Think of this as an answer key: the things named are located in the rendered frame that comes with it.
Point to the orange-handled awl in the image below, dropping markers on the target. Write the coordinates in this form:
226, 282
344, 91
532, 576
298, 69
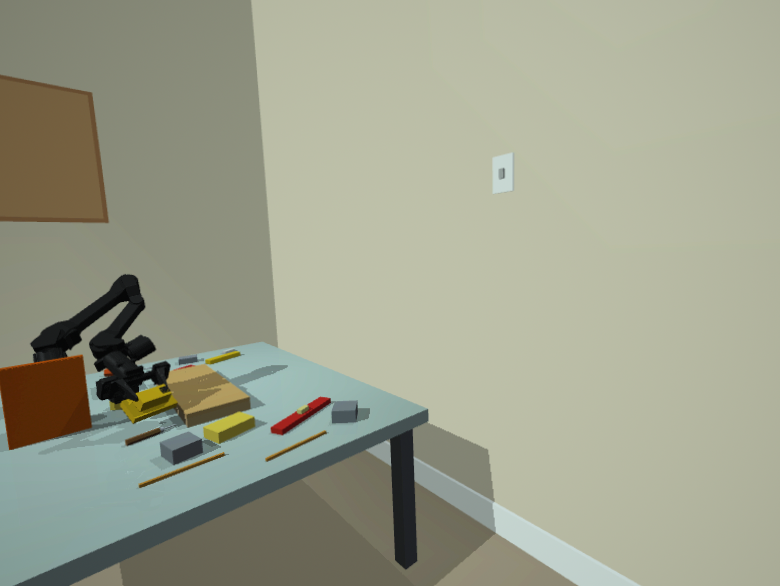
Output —
107, 373

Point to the brown-handled awl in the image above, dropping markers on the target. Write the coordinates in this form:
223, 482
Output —
145, 435

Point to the orange thin rod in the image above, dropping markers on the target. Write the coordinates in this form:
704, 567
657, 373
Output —
180, 470
301, 443

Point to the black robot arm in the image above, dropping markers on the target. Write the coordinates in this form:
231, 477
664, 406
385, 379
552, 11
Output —
106, 346

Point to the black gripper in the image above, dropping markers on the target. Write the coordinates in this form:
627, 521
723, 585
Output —
125, 374

